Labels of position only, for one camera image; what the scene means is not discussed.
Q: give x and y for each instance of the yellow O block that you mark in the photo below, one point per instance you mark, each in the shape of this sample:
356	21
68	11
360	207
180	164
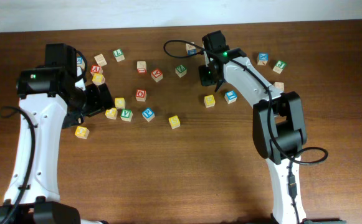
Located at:
82	132

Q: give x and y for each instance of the yellow block lower right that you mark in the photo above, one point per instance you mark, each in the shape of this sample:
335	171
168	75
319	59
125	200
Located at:
209	101

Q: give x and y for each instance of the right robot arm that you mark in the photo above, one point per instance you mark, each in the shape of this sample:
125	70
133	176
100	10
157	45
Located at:
278	122

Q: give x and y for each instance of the green J block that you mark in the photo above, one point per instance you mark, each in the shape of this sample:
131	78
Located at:
279	66

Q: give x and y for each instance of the blue E block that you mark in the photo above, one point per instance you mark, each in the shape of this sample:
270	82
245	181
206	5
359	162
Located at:
230	96

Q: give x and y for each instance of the red Q block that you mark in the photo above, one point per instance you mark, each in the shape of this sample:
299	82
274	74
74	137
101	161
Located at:
141	95

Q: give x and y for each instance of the green L block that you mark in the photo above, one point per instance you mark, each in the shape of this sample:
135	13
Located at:
118	55

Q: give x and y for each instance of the red a block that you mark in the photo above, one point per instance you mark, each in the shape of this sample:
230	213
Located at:
157	75
96	69

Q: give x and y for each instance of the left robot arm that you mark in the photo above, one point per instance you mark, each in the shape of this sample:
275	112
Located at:
52	97

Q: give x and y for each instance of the blue X block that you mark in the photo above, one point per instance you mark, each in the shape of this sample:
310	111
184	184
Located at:
262	58

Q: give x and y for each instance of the wooden block red edge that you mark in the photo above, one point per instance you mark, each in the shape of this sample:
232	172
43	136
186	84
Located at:
141	67

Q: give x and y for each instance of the wooden block green edge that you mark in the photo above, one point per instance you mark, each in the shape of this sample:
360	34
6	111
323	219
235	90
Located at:
279	85

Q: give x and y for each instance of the plain wooden block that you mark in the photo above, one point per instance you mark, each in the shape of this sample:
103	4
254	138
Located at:
100	60

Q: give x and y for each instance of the yellow block upper left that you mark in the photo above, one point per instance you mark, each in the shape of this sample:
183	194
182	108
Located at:
98	79

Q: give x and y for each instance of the green V block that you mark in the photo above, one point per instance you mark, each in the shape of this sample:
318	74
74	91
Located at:
126	115

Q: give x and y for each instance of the blue P block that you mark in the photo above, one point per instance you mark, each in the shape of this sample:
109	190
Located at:
148	114

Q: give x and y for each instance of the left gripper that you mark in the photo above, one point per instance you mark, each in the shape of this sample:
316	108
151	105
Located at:
99	103

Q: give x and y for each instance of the wooden block blue edge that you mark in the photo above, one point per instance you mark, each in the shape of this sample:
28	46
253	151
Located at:
190	49

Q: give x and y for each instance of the yellow S block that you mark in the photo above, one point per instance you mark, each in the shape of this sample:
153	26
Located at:
174	122

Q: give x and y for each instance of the yellow C block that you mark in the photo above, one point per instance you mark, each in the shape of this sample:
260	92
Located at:
120	103

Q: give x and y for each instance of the green Z block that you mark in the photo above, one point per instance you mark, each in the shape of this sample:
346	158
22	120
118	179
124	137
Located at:
181	70

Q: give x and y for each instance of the red A block left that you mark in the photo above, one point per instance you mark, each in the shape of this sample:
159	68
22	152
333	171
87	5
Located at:
96	69

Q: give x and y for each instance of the yellow block by V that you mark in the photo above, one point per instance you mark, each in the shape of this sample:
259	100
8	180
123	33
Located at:
111	113

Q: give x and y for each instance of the blue S block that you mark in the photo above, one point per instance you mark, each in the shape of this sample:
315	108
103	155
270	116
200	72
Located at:
79	61

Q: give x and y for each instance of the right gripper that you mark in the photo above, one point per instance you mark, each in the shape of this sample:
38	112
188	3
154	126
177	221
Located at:
205	78

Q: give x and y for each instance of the red A block centre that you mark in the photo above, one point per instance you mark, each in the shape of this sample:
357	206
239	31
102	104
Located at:
157	75

